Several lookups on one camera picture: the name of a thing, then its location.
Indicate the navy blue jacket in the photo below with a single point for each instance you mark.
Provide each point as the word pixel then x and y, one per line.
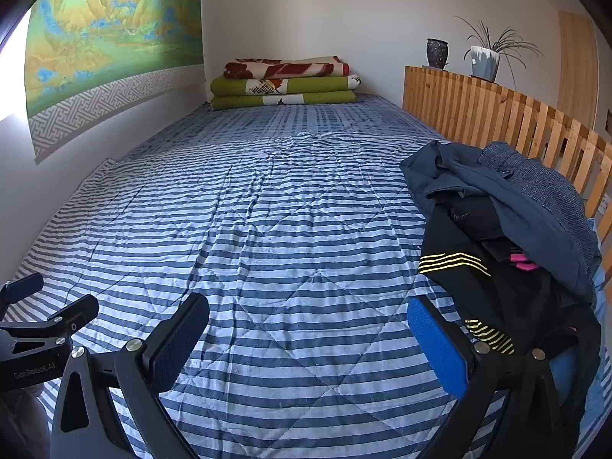
pixel 521 210

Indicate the wicker basket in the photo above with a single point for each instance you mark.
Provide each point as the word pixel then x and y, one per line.
pixel 478 105

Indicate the light wooden door panel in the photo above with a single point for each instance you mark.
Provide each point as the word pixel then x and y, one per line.
pixel 577 67

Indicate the black garment pink print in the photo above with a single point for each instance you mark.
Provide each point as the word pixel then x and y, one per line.
pixel 519 260

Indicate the folded red floral blanket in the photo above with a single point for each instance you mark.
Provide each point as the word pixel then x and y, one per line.
pixel 287 68

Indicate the black garment yellow stripes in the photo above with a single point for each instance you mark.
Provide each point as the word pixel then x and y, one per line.
pixel 516 306

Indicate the dark ceramic vase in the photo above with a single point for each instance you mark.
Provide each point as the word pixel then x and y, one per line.
pixel 437 52

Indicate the blue white striped quilt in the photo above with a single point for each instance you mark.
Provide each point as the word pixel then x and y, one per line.
pixel 287 224

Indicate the potted plant white pot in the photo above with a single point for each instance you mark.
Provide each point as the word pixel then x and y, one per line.
pixel 484 63

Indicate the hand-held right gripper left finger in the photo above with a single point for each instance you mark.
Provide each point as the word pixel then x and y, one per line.
pixel 181 339

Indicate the landscape wall tapestry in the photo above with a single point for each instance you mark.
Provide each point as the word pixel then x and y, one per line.
pixel 95 33

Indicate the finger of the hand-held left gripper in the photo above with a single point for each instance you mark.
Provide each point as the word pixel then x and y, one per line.
pixel 71 313
pixel 21 287

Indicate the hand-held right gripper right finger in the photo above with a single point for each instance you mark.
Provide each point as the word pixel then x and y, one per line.
pixel 437 349

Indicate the folded green quilt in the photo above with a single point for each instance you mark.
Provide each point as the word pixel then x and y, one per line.
pixel 229 93

